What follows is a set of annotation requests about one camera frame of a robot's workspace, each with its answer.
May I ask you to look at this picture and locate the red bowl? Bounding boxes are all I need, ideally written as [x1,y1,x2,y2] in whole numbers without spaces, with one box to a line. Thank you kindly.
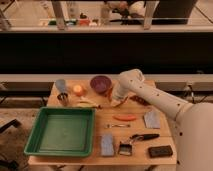
[107,87,128,107]

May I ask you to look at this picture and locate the orange carrot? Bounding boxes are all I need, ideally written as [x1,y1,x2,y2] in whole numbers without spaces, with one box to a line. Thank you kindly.
[113,115,137,121]

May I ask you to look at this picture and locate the small metal cup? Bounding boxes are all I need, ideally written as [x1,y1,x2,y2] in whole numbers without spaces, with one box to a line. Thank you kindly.
[57,93,69,106]

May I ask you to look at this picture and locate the silver fork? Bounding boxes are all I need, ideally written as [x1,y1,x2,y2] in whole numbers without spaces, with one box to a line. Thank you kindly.
[104,124,131,129]

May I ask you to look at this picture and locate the small metal box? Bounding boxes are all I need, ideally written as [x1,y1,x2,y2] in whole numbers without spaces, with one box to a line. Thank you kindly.
[118,143,132,156]

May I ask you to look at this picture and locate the purple bowl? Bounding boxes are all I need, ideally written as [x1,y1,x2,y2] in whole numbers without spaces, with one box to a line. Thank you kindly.
[90,75,112,94]

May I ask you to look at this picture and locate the black rectangular case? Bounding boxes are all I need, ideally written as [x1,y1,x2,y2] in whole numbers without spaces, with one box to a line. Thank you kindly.
[148,145,173,158]

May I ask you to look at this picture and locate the yellow banana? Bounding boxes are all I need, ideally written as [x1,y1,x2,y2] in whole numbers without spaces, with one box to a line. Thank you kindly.
[77,98,101,109]

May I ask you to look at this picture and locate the wooden table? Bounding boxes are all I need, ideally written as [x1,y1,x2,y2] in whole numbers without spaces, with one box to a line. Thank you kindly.
[28,80,177,165]

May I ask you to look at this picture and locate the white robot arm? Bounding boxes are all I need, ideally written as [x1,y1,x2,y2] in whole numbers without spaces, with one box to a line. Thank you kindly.
[111,69,213,171]

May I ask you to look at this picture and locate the orange peach fruit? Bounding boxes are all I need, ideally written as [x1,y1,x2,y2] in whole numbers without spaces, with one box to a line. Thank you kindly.
[73,85,84,96]

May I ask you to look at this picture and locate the green plastic tray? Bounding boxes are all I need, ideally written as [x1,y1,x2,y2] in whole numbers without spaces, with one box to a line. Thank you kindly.
[24,107,95,157]

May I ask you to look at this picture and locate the blue plastic cup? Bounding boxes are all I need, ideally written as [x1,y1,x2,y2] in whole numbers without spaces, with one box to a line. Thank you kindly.
[55,79,67,93]

